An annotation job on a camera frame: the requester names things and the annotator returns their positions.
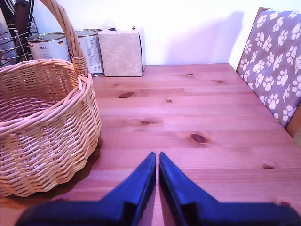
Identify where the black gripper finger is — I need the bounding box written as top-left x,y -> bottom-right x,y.
100,152 -> 157,226
158,152 -> 220,226

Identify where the beige leaf-print tissue box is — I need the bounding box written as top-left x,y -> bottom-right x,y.
97,23 -> 147,78

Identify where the ribbed white-label tin can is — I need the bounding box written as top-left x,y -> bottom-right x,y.
74,28 -> 104,77

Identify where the purple paw-print cloth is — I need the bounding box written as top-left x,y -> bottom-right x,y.
237,8 -> 301,129

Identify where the large white-label tin can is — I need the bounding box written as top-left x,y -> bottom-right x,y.
26,32 -> 71,63

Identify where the woven wicker basket with handle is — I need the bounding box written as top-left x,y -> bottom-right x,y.
0,0 -> 102,198

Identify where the chrome wire utensil holder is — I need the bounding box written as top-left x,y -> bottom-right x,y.
0,14 -> 40,69

